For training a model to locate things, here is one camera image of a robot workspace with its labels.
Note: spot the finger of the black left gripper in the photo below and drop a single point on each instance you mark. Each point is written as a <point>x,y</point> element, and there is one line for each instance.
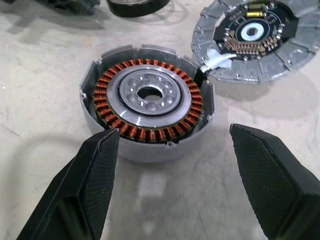
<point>70,6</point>

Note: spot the silver motor lid circuit board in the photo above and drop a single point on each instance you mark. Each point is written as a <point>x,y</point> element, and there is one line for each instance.
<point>250,72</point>

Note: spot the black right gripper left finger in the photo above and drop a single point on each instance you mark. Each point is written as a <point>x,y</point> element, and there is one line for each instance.
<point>82,190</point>

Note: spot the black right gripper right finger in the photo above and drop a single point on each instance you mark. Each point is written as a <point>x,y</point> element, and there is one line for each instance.
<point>275,190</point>

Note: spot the silver motor housing copper windings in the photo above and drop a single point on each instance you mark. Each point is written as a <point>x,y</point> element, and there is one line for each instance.
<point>140,117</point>

